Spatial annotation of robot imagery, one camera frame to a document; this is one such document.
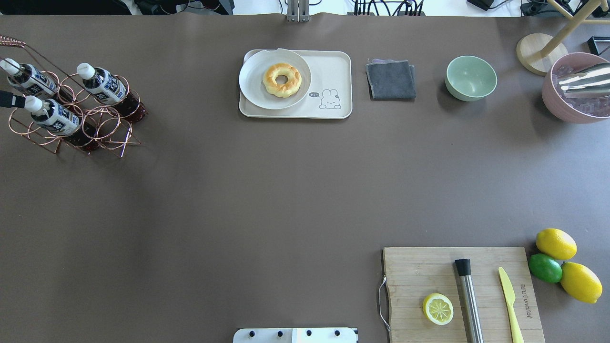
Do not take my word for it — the yellow lemon near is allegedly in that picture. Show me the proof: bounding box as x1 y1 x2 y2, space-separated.
560 262 603 304

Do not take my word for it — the cream bunny tray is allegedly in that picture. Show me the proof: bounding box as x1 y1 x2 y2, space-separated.
238 50 353 120

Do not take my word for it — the metal clamp bracket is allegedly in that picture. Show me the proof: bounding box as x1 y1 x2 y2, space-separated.
286 0 311 22

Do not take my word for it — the pink bowl with ice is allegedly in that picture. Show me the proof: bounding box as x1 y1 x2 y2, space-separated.
542 52 609 124

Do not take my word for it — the tea bottle front left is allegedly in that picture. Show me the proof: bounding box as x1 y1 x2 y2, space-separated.
76 62 147 123

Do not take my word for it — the copper wire bottle rack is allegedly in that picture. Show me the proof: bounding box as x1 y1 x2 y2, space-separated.
1 35 148 158

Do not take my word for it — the yellow lemon far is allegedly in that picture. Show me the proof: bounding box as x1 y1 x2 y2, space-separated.
535 228 577 261

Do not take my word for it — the yellow plastic knife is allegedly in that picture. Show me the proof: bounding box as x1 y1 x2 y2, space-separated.
498 267 525 343

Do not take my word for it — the white round plate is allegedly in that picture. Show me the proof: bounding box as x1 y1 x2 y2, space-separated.
239 49 311 110

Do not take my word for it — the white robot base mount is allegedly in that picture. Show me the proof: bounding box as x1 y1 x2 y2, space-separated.
233 326 359 343

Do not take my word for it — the green lime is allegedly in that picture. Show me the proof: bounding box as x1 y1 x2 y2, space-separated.
528 253 563 283

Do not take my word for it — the wooden stand base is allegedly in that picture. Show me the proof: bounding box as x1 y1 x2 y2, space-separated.
516 0 609 76

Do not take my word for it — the steel ice scoop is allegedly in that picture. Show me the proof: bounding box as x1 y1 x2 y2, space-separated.
558 62 610 99

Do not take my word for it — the yellow lemon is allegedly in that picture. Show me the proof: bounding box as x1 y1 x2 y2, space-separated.
535 228 577 261
560 262 603 304

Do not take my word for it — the steel muddler black tip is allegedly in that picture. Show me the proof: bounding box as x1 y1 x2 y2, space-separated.
455 259 484 343

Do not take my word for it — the tea bottle white cap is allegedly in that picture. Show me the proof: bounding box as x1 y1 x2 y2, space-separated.
24 96 100 151

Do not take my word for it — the tea bottle front right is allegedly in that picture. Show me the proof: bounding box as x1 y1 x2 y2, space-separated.
0 58 64 104

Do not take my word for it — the glazed donut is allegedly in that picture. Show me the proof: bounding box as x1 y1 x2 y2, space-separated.
262 63 303 98

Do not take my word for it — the grey folded cloth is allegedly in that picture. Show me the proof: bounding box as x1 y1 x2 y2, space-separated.
366 59 417 101

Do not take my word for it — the wooden cutting board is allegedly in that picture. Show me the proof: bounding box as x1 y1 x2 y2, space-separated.
383 247 545 343

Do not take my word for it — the half lemon slice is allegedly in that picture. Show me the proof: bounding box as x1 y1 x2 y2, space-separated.
422 293 454 325

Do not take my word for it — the green bowl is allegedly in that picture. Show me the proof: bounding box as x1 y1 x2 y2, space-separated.
445 56 498 101

